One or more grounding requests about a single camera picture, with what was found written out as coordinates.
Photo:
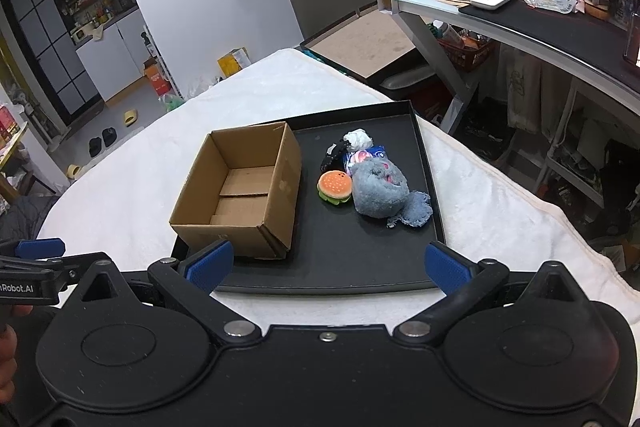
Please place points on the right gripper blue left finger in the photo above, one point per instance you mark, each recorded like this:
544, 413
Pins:
185, 286

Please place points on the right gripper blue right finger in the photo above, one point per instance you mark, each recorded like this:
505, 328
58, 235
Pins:
467, 286

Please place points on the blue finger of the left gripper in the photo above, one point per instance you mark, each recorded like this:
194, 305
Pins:
33, 248

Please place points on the brown cardboard box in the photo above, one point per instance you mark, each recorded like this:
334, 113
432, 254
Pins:
243, 187

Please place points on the grey fluffy plush toy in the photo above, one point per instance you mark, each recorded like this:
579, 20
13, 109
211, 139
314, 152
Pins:
380, 191

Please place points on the hamburger plush toy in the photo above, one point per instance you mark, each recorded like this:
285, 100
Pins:
335, 186

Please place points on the black white-stitched fabric pouch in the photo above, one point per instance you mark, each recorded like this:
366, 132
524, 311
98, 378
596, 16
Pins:
335, 157

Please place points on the blue tissue packet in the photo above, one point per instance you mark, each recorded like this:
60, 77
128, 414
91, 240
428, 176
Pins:
354, 158

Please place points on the white soft ball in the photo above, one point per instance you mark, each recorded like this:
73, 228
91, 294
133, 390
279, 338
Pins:
356, 140

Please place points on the person's left hand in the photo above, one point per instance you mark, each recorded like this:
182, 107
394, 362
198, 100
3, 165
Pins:
11, 354

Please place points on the black shallow tray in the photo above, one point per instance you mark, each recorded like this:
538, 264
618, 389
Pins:
334, 249

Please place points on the black slippers pair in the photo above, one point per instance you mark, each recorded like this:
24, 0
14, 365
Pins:
107, 138

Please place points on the yellow slipper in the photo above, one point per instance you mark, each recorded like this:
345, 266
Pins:
130, 117

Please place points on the white kitchen cabinet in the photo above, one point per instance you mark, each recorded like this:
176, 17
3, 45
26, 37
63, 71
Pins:
117, 59

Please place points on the orange bag on floor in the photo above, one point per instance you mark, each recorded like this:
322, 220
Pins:
159, 83

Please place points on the yellow cardboard box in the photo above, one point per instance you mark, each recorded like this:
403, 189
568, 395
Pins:
234, 61

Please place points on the red plastic basket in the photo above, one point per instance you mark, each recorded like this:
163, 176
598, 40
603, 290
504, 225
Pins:
468, 58

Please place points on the grey desk with legs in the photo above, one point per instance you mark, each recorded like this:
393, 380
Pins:
586, 48

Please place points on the brown board black frame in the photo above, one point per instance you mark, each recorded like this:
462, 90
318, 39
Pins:
367, 45

